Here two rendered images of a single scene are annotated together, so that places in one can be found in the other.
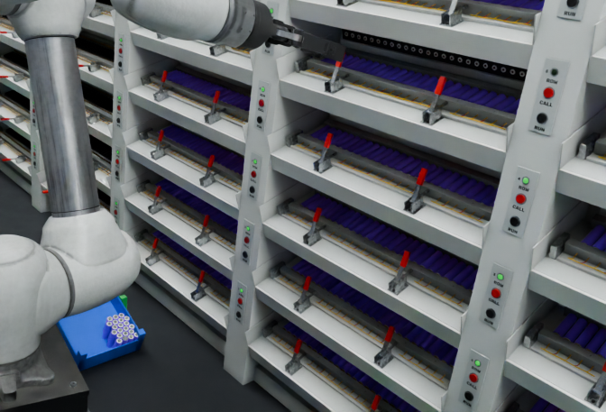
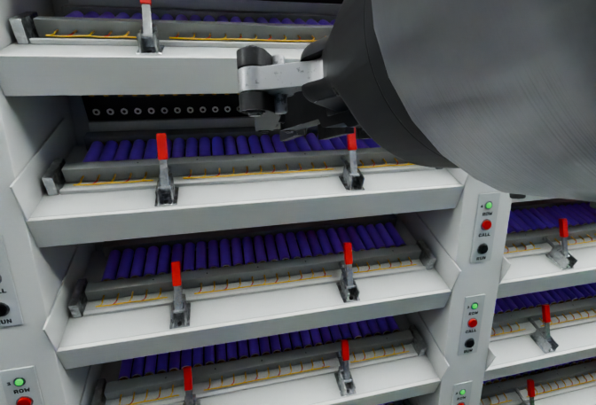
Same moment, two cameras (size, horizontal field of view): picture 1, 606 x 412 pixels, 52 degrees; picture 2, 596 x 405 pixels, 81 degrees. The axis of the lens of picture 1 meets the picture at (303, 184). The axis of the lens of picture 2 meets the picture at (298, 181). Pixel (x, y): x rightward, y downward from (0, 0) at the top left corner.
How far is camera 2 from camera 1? 1.02 m
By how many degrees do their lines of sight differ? 54
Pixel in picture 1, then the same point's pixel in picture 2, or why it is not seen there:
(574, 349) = (501, 319)
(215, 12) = not seen: outside the picture
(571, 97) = not seen: hidden behind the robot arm
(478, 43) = not seen: hidden behind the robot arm
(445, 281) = (377, 338)
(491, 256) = (462, 292)
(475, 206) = (398, 252)
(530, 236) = (497, 254)
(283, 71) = (29, 203)
